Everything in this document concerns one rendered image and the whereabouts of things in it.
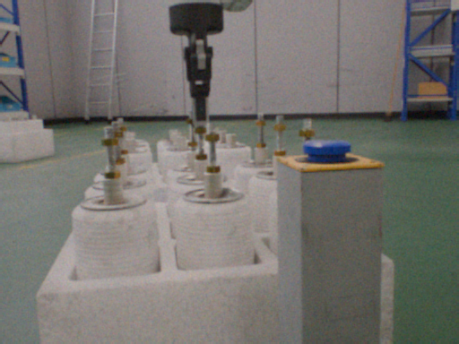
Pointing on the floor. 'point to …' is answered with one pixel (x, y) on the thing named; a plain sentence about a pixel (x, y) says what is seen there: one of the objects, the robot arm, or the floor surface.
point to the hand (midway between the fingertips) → (200, 111)
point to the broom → (394, 71)
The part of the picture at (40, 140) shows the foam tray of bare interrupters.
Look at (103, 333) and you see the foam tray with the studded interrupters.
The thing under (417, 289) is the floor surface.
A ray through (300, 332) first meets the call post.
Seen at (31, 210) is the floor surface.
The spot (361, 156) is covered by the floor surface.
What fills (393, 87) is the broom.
